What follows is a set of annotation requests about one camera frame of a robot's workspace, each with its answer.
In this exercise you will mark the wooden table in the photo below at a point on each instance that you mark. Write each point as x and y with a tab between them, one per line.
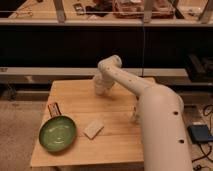
118	142

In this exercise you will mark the green ceramic bowl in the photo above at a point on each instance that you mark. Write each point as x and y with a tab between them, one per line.
57	134

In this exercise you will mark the black phone on shelf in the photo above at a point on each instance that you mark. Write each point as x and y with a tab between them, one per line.
79	9

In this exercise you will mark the beige sponge block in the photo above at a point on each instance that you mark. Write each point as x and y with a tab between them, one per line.
93	129

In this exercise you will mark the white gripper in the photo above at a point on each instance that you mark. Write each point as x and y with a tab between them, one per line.
103	80

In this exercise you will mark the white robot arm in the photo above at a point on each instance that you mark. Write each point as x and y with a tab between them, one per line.
159	111

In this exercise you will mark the white figurine bottle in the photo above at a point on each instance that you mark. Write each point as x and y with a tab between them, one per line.
135	115

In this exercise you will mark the white ceramic cup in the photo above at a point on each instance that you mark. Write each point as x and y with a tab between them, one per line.
99	89

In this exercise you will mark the dark blue box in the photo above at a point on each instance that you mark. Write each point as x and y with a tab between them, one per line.
200	134

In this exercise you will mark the red tray on shelf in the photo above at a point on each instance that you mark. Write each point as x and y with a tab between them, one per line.
135	9

